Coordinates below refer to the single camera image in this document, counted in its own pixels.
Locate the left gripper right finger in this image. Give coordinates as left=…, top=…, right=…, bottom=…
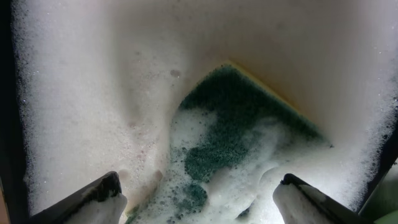
left=272, top=174, right=373, bottom=224

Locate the green and yellow sponge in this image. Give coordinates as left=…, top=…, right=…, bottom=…
left=127, top=64, right=327, bottom=223

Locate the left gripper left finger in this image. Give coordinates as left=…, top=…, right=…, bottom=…
left=29, top=171, right=127, bottom=224

